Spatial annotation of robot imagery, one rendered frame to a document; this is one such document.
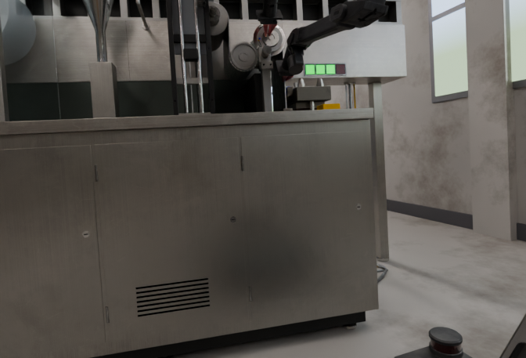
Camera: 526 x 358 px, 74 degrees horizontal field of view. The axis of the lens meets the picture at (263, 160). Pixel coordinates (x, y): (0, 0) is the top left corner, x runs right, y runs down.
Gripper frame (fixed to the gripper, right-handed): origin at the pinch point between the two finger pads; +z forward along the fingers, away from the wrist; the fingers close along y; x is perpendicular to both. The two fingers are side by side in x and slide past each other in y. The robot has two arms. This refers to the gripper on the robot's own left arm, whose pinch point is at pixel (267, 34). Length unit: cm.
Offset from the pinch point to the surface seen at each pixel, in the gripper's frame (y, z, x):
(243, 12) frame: -3.0, 14.1, 41.9
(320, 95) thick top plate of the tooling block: 21.6, 18.2, -21.0
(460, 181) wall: 180, 146, -4
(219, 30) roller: -20.0, 1.1, 5.4
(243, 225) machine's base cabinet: -21, 30, -73
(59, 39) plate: -93, 19, 31
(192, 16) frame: -30.8, -9.1, 0.5
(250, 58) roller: -7.6, 8.9, -4.3
